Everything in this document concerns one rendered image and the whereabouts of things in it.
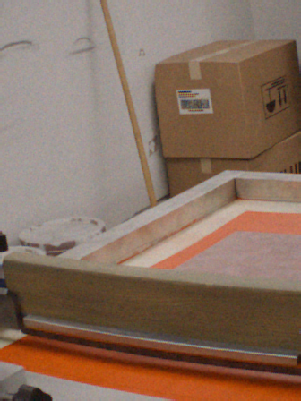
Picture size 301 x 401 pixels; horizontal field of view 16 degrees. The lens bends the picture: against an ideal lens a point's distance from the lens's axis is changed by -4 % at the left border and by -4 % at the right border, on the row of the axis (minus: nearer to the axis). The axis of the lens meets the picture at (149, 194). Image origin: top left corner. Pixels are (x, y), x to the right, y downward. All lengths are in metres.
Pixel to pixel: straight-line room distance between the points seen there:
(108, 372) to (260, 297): 0.20
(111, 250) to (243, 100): 2.85
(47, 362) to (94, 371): 0.06
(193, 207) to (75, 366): 0.51
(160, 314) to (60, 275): 0.13
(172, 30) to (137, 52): 0.27
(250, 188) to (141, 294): 0.62
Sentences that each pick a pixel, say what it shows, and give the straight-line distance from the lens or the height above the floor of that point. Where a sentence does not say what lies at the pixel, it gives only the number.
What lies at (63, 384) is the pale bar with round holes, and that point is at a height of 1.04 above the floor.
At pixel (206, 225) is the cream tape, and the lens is 1.60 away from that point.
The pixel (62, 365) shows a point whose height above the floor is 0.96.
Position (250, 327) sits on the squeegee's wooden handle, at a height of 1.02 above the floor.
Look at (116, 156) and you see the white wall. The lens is 4.34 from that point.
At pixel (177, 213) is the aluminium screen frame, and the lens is 1.58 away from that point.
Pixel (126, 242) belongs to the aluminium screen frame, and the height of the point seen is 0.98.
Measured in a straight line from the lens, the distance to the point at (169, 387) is 1.08.
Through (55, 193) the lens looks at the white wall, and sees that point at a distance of 4.06.
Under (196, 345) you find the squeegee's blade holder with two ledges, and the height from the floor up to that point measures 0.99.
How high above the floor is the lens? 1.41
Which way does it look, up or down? 15 degrees down
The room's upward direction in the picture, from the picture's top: 7 degrees counter-clockwise
